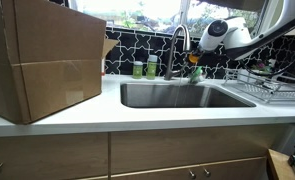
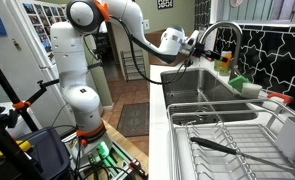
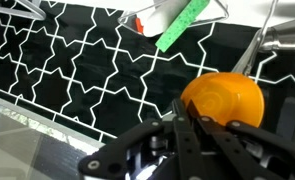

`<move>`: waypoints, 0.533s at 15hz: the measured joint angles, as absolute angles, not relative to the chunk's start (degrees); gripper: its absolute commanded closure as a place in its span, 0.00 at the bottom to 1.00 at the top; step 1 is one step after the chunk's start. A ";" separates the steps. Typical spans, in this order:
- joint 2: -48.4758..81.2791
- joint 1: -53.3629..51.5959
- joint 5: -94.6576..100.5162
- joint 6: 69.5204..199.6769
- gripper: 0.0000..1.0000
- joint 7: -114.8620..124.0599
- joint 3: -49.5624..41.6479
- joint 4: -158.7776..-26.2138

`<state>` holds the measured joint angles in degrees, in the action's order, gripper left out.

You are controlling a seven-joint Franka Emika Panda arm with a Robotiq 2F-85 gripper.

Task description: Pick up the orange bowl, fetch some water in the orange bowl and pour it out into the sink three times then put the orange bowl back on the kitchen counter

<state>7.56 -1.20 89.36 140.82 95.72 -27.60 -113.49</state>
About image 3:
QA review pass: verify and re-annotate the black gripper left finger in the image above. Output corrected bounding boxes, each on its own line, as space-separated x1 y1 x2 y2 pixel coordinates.
78 98 202 180

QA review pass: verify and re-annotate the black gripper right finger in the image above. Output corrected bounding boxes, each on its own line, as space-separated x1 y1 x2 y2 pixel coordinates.
186 99 295 180

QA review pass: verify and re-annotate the wire sponge caddy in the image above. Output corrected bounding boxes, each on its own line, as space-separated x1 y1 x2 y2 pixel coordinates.
116 0 230 34

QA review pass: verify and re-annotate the small orange bowl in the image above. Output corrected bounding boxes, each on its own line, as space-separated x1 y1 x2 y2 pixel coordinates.
180 71 265 129

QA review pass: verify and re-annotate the metal wire dish rack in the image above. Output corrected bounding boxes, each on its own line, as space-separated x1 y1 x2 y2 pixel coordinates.
0 0 47 21

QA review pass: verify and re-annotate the brushed steel gooseneck faucet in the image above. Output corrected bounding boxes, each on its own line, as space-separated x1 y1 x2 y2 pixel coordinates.
231 0 295 76

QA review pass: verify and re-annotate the green sponge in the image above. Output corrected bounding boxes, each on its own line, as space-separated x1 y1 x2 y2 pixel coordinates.
155 0 211 53

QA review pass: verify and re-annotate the red and white dish brush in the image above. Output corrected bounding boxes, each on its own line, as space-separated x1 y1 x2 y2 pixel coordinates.
134 17 145 35

